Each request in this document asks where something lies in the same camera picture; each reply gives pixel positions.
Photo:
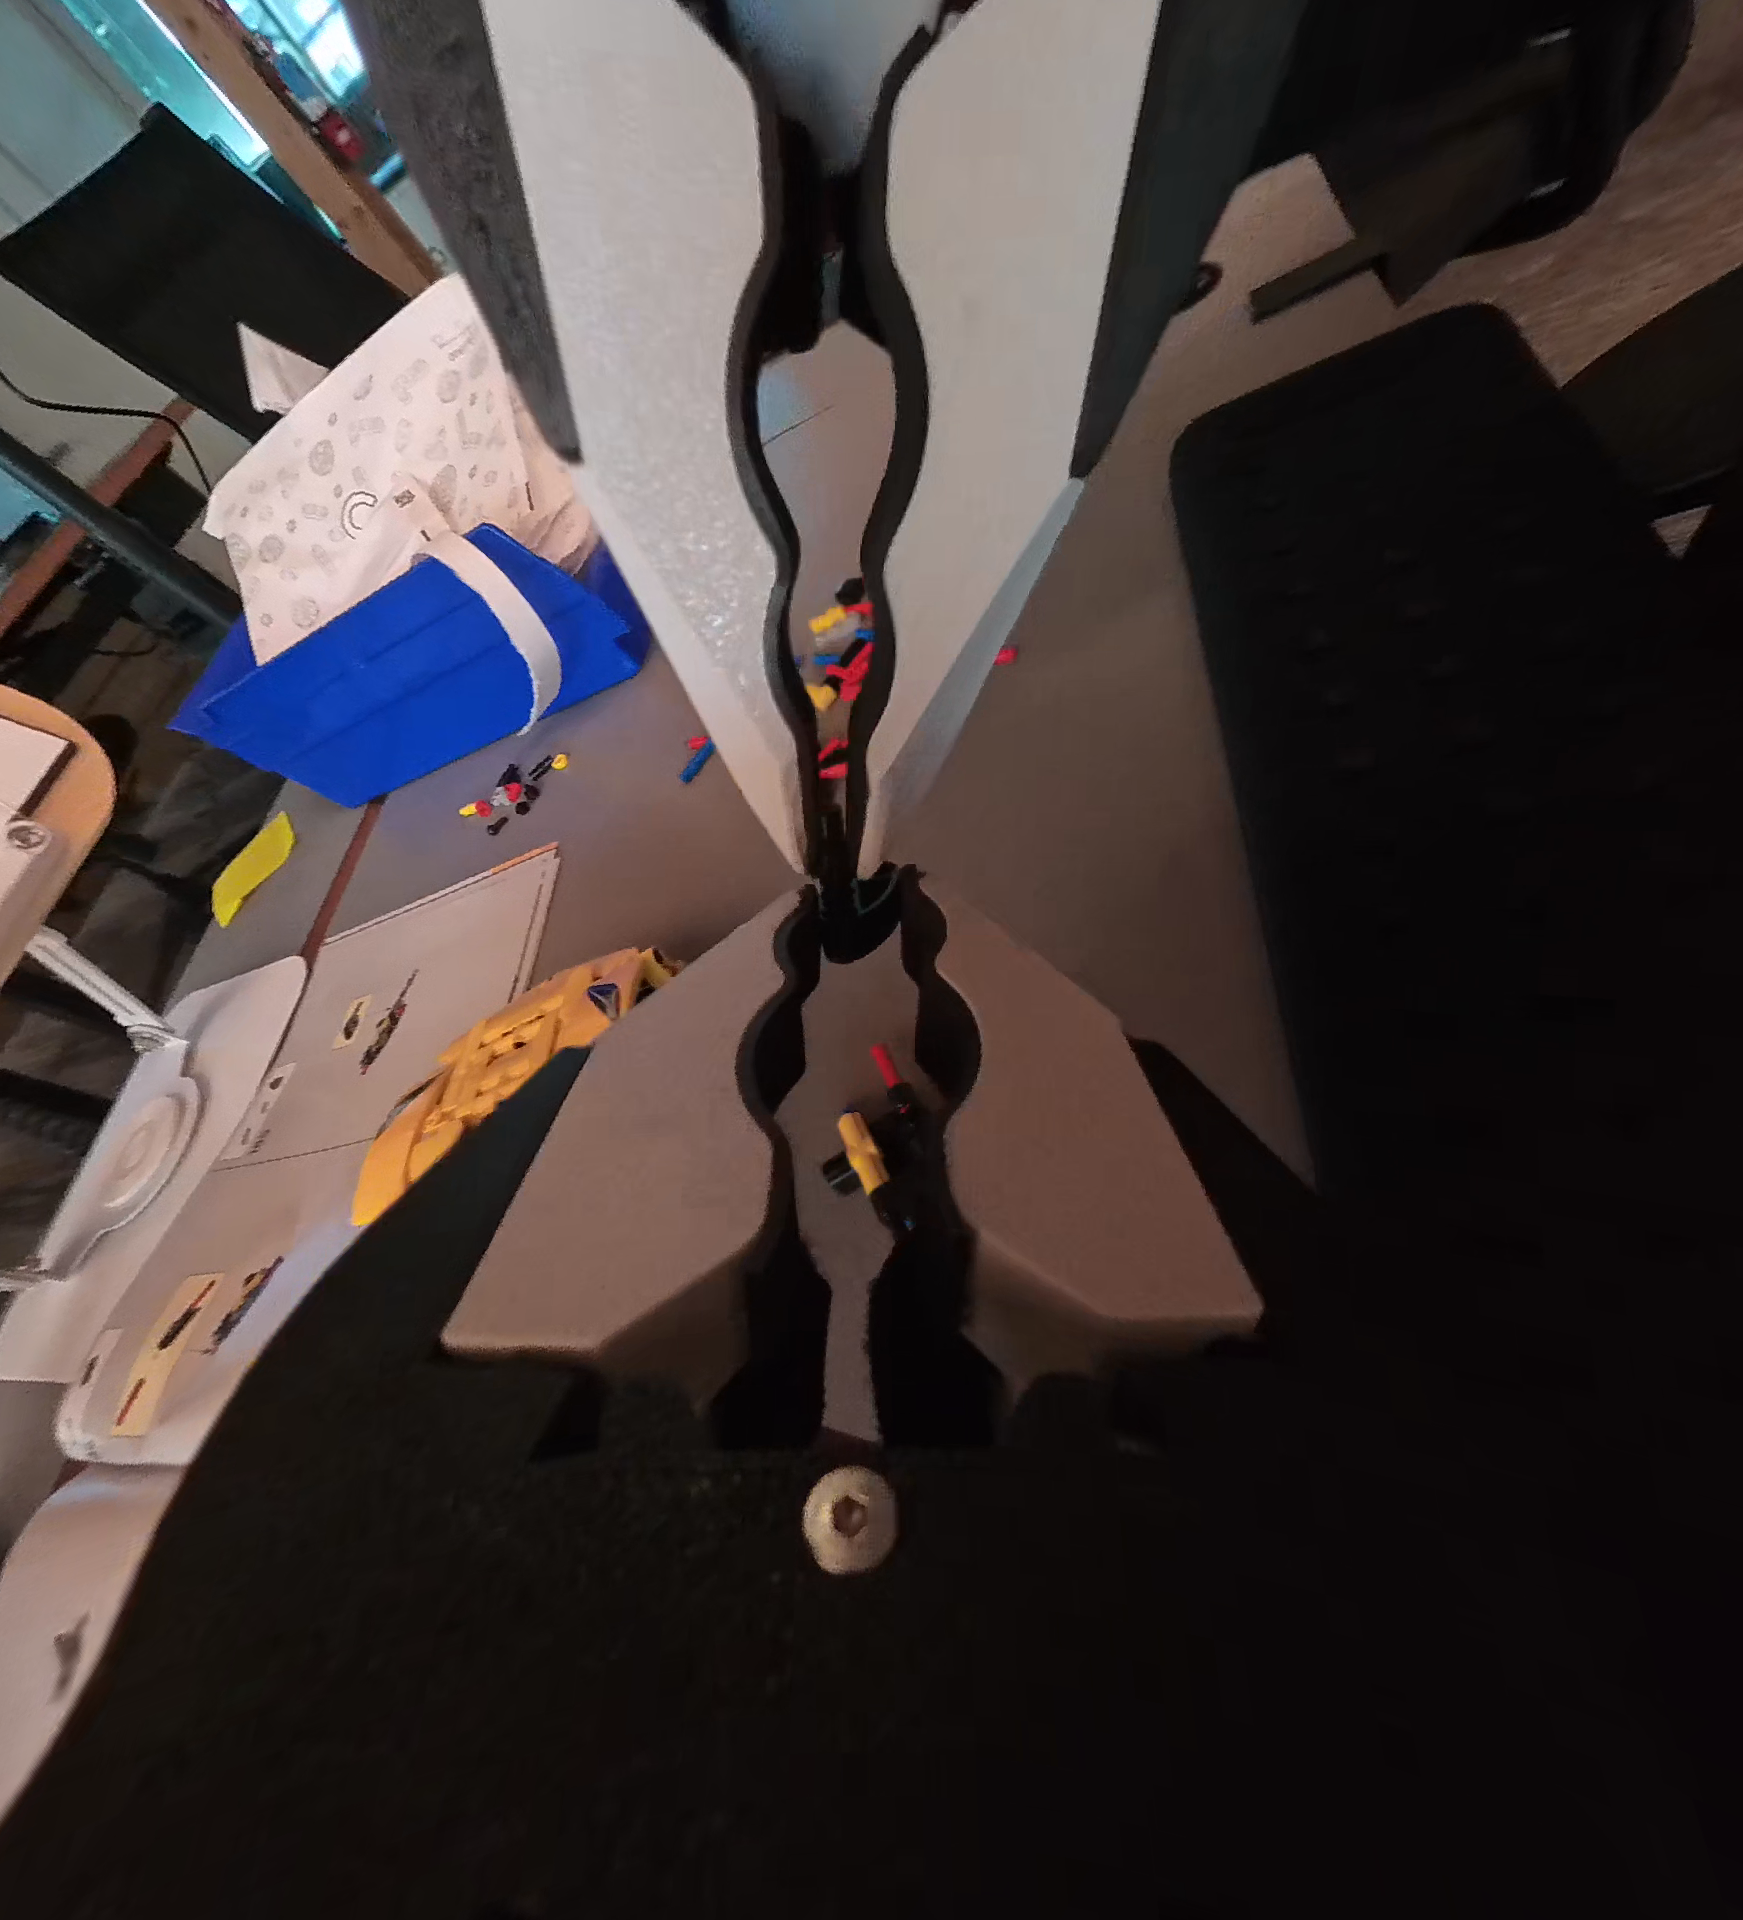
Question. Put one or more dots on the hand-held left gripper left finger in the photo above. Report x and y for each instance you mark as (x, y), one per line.
(616, 1199)

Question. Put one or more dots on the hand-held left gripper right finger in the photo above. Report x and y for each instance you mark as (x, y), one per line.
(1096, 1185)

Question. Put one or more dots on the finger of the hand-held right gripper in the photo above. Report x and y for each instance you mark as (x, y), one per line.
(631, 299)
(1006, 299)

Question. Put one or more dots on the black toy connector piece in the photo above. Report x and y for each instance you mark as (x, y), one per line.
(855, 913)

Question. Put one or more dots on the person's right forearm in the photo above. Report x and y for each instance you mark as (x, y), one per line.
(1470, 106)

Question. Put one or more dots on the round black desk grommet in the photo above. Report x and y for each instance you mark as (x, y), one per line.
(1197, 282)

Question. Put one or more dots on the grey desk control panel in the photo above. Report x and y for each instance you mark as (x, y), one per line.
(1321, 278)

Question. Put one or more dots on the yellow toy brick car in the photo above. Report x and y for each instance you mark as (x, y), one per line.
(497, 1065)

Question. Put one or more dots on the yellow black toy connector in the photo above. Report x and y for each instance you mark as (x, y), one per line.
(859, 1148)

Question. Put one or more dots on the black monitor panel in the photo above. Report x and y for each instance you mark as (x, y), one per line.
(195, 255)

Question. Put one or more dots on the open instruction booklet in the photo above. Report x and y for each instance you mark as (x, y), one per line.
(436, 960)

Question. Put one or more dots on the white printed paper bag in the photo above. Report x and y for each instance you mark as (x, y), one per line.
(346, 464)

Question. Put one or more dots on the scattered colourful toy pieces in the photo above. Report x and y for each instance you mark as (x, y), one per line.
(511, 792)
(842, 659)

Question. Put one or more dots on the wooden board document stand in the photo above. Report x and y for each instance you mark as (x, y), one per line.
(137, 1155)

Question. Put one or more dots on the yellow sticky note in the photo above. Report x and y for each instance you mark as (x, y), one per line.
(254, 870)

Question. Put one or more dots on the wooden post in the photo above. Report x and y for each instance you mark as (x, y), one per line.
(316, 152)

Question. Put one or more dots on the black metal rail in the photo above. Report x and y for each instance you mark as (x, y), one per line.
(76, 481)

